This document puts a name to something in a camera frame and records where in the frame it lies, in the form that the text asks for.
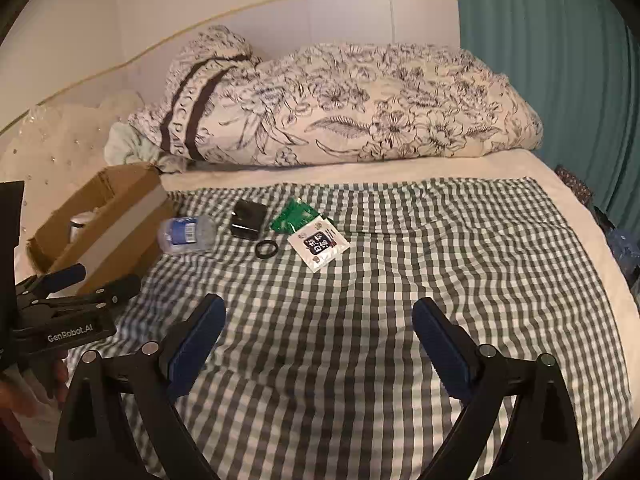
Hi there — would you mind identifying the small black case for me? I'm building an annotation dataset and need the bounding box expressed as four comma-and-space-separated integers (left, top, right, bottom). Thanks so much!
230, 199, 267, 240

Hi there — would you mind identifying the clear plastic bottle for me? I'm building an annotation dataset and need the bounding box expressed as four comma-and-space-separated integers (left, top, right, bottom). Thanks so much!
157, 214, 218, 256

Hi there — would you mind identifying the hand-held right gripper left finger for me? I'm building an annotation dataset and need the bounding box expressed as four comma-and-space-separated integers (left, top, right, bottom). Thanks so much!
54, 294, 227, 480

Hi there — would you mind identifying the dark patterned cloth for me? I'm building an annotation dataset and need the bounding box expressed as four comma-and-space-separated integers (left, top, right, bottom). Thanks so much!
554, 164, 597, 207

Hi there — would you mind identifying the brown cardboard box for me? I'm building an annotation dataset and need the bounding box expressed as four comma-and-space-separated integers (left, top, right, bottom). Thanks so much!
26, 162, 176, 296

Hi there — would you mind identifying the pale blue fluffy towel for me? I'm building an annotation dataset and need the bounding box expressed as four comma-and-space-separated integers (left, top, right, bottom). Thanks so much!
102, 121, 188, 173

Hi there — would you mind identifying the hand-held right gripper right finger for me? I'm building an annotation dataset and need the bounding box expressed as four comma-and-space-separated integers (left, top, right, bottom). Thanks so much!
411, 297, 586, 480

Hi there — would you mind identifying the white packet with black label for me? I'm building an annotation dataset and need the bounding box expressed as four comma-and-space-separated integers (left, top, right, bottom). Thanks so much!
287, 219, 351, 274

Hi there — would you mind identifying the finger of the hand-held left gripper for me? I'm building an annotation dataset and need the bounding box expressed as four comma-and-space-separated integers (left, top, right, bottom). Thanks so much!
15, 263, 87, 297
70, 274, 142, 312

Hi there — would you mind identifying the cream tufted headboard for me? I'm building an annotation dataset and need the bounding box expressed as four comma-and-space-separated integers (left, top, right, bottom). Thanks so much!
0, 90, 146, 211

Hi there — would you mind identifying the white jar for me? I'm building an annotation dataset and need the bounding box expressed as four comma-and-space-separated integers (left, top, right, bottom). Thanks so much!
69, 211, 97, 243

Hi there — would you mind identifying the green foil packet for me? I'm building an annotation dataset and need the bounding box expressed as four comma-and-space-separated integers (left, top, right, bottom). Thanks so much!
270, 197, 321, 235

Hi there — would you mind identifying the person's left hand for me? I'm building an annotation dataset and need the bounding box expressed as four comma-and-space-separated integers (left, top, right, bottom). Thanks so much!
0, 357, 69, 466

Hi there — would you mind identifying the green checkered cloth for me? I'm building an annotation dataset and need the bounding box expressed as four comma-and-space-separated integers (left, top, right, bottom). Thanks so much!
65, 176, 636, 480

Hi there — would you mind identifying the teal curtain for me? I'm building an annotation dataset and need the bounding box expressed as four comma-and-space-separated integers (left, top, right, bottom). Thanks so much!
450, 0, 640, 231

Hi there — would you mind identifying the floral black and white quilt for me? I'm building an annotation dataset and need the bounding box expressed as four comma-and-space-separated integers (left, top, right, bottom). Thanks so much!
127, 25, 545, 167

